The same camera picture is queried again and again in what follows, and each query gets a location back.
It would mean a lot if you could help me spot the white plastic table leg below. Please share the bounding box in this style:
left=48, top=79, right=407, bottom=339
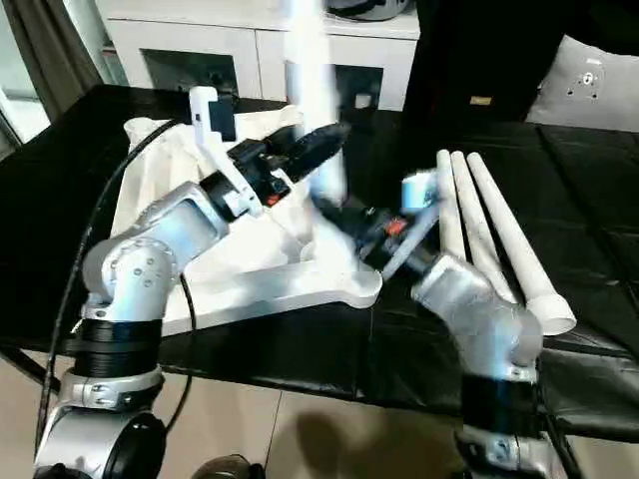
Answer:
left=450, top=151, right=520, bottom=305
left=466, top=152, right=576, bottom=336
left=283, top=0, right=349, bottom=209
left=435, top=148, right=473, bottom=260

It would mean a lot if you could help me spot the white plastic table top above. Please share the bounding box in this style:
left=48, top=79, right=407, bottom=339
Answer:
left=110, top=102, right=384, bottom=335

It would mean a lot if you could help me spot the grey rounded bag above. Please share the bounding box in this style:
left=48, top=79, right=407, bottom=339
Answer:
left=326, top=0, right=410, bottom=22

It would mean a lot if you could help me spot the white sideboard with glass doors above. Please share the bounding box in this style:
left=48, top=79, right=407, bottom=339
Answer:
left=102, top=0, right=420, bottom=114

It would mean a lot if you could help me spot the black furniture with gold label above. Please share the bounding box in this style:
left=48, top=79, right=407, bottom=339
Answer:
left=401, top=0, right=639, bottom=124

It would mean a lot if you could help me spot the black work mat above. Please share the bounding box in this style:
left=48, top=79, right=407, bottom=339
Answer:
left=0, top=83, right=639, bottom=440

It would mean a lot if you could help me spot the grey-brown curtain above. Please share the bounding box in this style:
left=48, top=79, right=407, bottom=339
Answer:
left=4, top=0, right=104, bottom=121

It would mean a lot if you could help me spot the grey cushion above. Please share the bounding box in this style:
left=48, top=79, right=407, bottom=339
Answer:
left=526, top=33, right=639, bottom=134

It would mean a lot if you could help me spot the black left wrist camera cable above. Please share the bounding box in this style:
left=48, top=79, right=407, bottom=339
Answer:
left=32, top=117, right=199, bottom=479

